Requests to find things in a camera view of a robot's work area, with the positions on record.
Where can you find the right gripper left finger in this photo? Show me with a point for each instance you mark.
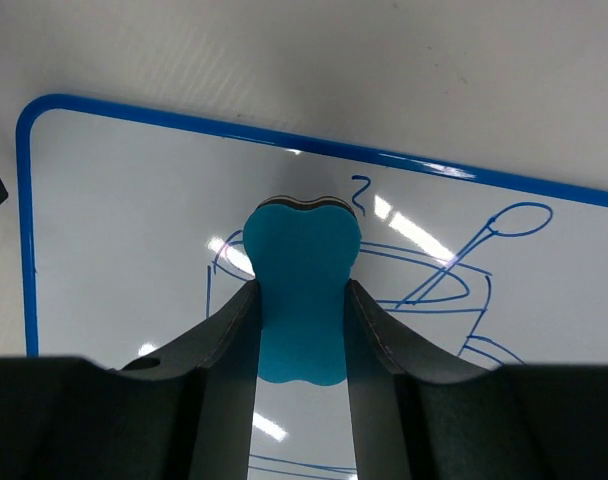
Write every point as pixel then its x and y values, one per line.
pixel 182 412

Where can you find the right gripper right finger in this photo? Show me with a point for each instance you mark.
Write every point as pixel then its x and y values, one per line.
pixel 419 412

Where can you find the blue-framed small whiteboard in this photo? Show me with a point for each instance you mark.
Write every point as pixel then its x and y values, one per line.
pixel 131 225

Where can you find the blue foam whiteboard eraser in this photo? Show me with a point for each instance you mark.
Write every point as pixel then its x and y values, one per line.
pixel 302 254

